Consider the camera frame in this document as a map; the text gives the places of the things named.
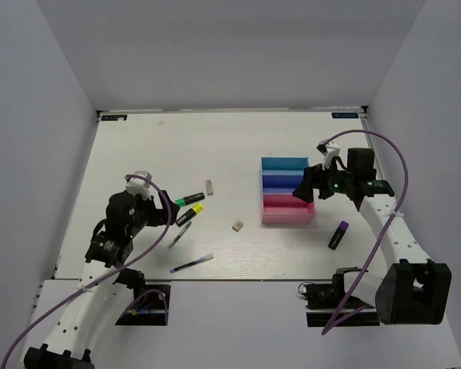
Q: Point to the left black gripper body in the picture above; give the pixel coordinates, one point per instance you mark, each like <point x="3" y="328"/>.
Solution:
<point x="147" y="214"/>

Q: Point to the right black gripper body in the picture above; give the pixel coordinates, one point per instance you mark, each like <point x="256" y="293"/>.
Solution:
<point x="331" y="181"/>

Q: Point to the green cap black highlighter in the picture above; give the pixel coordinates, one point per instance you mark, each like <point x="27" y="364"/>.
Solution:
<point x="190" y="199"/>

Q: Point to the yellow cap black highlighter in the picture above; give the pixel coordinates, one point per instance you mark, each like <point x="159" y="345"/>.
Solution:
<point x="189" y="214"/>

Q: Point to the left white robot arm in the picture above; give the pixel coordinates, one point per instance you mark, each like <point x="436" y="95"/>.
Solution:
<point x="107" y="265"/>

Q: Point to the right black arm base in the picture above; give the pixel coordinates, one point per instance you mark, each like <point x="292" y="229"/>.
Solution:
<point x="323" y="298"/>

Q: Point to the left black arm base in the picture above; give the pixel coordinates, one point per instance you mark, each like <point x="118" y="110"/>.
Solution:
<point x="150" y="307"/>

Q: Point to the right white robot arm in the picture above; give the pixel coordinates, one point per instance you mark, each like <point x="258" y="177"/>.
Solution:
<point x="415" y="288"/>

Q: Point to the three-colour compartment box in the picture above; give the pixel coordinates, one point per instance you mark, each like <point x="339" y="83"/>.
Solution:
<point x="279" y="178"/>

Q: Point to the purple cap black highlighter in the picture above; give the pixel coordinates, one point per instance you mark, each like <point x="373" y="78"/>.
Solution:
<point x="338" y="235"/>

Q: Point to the green clear pen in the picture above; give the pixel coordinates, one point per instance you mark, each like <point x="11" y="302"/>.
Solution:
<point x="180" y="235"/>

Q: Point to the right blue corner label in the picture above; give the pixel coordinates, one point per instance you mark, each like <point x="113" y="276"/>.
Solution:
<point x="344" y="115"/>

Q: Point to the blue corner label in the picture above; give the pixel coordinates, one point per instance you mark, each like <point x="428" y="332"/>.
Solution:
<point x="114" y="117"/>
<point x="344" y="115"/>

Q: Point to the white long eraser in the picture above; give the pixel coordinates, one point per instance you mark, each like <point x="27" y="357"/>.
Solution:
<point x="209" y="187"/>

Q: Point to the small beige eraser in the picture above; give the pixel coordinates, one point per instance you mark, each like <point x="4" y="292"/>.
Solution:
<point x="237" y="225"/>

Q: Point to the blue clear pen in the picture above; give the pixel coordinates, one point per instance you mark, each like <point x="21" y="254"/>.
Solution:
<point x="201" y="260"/>

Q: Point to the left blue corner label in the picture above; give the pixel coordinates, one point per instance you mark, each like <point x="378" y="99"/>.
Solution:
<point x="114" y="117"/>

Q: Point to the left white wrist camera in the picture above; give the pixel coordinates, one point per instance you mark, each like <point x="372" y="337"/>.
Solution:
<point x="139" y="183"/>

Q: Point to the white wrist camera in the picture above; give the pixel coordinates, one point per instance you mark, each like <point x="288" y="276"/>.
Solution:
<point x="139" y="183"/>
<point x="329" y="150"/>

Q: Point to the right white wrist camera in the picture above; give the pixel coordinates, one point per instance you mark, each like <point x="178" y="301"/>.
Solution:
<point x="329" y="150"/>

